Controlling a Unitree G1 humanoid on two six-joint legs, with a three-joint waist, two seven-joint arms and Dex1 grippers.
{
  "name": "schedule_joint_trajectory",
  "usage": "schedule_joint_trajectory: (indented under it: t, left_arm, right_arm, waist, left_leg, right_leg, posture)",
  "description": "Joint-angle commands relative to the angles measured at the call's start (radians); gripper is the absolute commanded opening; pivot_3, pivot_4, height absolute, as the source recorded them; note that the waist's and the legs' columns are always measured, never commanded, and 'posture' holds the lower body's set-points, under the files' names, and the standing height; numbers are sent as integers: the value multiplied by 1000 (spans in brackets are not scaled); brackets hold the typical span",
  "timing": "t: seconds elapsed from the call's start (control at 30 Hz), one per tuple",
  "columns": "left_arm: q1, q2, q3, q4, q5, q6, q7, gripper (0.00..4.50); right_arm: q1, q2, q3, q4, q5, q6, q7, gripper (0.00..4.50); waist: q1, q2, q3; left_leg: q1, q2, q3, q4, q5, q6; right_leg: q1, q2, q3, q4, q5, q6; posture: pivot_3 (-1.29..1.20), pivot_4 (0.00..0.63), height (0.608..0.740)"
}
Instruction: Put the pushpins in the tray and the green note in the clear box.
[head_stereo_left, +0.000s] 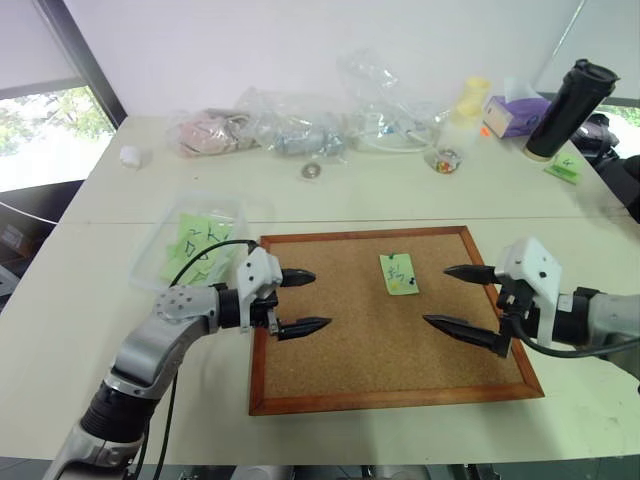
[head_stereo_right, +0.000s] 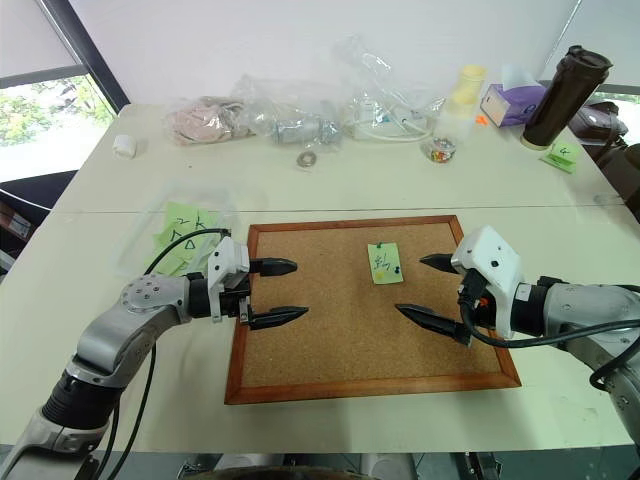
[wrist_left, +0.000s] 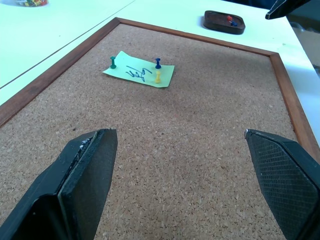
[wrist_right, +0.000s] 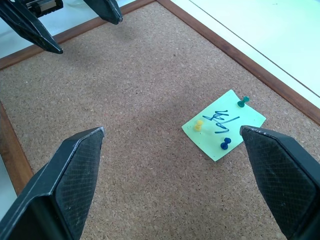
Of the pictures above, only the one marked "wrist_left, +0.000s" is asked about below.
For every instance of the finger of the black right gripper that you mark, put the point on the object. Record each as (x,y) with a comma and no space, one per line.
(285,8)

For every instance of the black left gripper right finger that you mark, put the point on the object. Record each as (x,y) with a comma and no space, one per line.
(287,180)

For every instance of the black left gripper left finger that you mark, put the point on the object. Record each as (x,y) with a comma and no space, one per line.
(75,190)

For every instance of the blue push pin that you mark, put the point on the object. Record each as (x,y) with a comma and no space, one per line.
(234,23)
(157,63)

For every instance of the wood framed cork board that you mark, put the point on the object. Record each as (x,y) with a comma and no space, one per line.
(165,130)

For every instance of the green push pin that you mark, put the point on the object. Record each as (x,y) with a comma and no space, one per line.
(113,62)

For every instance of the green sticky note with scribble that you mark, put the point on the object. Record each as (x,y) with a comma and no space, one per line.
(140,71)

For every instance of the yellow push pin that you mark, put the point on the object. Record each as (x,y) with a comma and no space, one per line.
(158,76)

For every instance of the clear container of pins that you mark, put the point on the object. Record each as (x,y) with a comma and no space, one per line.
(30,2)

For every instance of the dark wooden tray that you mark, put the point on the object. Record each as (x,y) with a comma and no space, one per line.
(223,22)

